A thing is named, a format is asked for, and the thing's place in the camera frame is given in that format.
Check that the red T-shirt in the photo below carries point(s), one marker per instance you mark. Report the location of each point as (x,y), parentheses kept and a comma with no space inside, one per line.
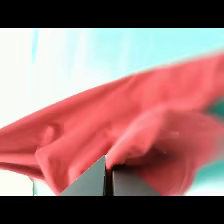
(100,110)

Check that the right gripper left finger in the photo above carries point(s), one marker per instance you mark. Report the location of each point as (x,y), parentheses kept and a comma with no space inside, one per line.
(91,181)

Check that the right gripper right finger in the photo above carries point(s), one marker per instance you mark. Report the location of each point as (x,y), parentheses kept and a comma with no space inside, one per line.
(128,185)

